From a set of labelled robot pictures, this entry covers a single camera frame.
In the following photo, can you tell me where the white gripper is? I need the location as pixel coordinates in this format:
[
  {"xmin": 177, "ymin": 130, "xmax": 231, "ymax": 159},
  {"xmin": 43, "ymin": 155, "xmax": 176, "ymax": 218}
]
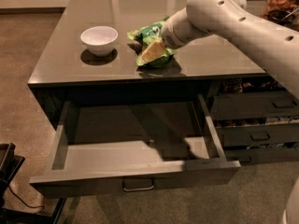
[{"xmin": 140, "ymin": 8, "xmax": 210, "ymax": 63}]

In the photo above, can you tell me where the green rice chip bag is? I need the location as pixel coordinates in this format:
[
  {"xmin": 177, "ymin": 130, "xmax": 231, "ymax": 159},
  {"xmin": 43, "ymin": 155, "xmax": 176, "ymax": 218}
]
[{"xmin": 127, "ymin": 17, "xmax": 177, "ymax": 68}]

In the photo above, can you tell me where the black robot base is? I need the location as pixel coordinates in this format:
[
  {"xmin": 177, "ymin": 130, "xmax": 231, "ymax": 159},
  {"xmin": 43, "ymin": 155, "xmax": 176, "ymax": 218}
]
[{"xmin": 0, "ymin": 143, "xmax": 65, "ymax": 224}]

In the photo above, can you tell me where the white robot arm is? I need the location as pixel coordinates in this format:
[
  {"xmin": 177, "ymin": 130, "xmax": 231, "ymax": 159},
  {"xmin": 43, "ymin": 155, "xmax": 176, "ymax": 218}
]
[{"xmin": 162, "ymin": 0, "xmax": 299, "ymax": 224}]

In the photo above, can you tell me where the right upper grey drawer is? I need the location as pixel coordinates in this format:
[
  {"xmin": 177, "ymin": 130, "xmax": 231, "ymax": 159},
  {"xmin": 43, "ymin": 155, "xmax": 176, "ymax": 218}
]
[{"xmin": 210, "ymin": 91, "xmax": 299, "ymax": 120}]

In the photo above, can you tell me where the open grey top drawer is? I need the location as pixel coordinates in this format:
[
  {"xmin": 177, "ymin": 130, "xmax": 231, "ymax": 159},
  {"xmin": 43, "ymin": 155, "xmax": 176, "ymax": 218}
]
[{"xmin": 30, "ymin": 96, "xmax": 240, "ymax": 198}]

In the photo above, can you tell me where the right middle grey drawer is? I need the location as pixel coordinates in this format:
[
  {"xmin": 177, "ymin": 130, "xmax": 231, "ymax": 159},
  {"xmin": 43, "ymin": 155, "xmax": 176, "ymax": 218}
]
[{"xmin": 217, "ymin": 123, "xmax": 299, "ymax": 147}]

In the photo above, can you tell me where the right bottom grey drawer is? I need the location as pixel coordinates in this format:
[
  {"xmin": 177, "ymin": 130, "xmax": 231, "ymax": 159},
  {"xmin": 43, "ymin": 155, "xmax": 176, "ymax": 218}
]
[{"xmin": 224, "ymin": 147, "xmax": 299, "ymax": 165}]

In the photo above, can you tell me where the white ceramic bowl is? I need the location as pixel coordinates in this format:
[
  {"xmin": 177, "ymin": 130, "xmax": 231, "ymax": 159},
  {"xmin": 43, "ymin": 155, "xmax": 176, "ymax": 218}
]
[{"xmin": 80, "ymin": 26, "xmax": 118, "ymax": 57}]

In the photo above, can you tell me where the grey kitchen counter cabinet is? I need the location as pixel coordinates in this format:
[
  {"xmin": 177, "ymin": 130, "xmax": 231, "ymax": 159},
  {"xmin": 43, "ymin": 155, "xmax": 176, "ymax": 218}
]
[{"xmin": 27, "ymin": 0, "xmax": 299, "ymax": 129}]

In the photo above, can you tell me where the dark cup with spoon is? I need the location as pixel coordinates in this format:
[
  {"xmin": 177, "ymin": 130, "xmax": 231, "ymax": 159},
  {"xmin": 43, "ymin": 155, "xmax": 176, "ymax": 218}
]
[{"xmin": 267, "ymin": 10, "xmax": 296, "ymax": 25}]

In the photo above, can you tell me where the glass jar of nuts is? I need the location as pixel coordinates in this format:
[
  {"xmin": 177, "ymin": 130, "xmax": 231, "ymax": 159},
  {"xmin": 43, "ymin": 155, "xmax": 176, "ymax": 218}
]
[{"xmin": 262, "ymin": 0, "xmax": 299, "ymax": 31}]

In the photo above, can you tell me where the metal drawer handle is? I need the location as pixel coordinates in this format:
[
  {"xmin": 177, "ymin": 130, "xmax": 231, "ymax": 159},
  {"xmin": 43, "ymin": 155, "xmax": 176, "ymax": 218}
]
[{"xmin": 122, "ymin": 179, "xmax": 155, "ymax": 192}]

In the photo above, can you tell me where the black cable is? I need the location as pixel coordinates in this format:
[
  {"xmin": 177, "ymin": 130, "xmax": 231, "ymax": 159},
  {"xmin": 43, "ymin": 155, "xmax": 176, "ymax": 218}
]
[{"xmin": 8, "ymin": 184, "xmax": 45, "ymax": 213}]

